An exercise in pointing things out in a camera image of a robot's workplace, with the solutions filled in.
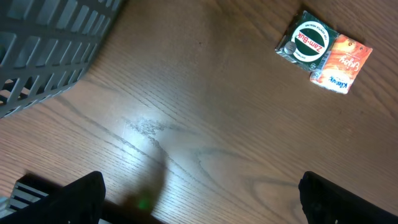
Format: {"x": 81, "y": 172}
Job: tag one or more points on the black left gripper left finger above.
{"x": 62, "y": 202}

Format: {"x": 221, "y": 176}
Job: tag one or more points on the orange juice carton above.
{"x": 343, "y": 63}

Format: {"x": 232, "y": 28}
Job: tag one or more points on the grey plastic mesh basket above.
{"x": 49, "y": 45}

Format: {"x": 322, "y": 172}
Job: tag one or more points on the round black lidded cup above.
{"x": 307, "y": 42}

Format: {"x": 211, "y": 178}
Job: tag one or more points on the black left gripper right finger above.
{"x": 324, "y": 202}

